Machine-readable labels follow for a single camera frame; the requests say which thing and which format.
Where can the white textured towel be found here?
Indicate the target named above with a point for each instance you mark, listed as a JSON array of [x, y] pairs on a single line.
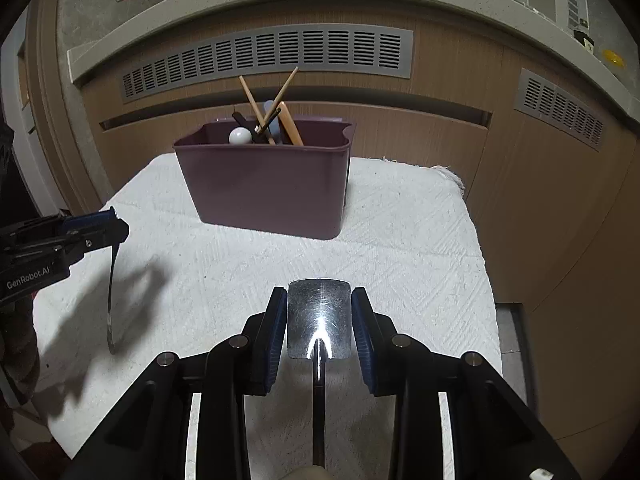
[[400, 260]]

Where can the wooden spoon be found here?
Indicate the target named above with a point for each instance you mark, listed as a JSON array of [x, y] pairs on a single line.
[[291, 125]]

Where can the long grey vent grille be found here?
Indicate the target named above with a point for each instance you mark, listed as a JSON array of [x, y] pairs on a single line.
[[407, 55]]

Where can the small yellow item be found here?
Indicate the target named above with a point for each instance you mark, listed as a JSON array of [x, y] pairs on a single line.
[[612, 57]]

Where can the wooden chopstick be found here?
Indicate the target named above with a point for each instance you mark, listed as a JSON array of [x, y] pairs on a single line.
[[251, 102], [282, 91]]

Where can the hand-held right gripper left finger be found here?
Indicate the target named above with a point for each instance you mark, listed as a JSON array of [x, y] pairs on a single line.
[[275, 345]]

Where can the purple plastic utensil bin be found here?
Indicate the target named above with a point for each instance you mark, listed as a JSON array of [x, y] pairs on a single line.
[[265, 190]]

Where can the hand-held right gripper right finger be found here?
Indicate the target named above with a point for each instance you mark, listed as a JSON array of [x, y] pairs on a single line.
[[361, 345]]

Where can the white ball-tipped utensil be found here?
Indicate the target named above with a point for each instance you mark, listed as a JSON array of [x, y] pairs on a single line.
[[240, 136]]

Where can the steel serving spoon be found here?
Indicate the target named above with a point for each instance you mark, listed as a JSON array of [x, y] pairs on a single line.
[[111, 300]]

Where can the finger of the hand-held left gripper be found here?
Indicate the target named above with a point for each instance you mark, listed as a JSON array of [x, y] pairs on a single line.
[[92, 220], [100, 237]]

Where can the short grey vent grille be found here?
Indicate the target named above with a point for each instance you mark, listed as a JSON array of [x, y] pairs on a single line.
[[520, 90]]

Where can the wooden cabinet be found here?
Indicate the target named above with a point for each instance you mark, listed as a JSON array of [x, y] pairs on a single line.
[[450, 130]]

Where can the steel spatula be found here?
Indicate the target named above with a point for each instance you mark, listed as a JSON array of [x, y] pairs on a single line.
[[317, 310]]

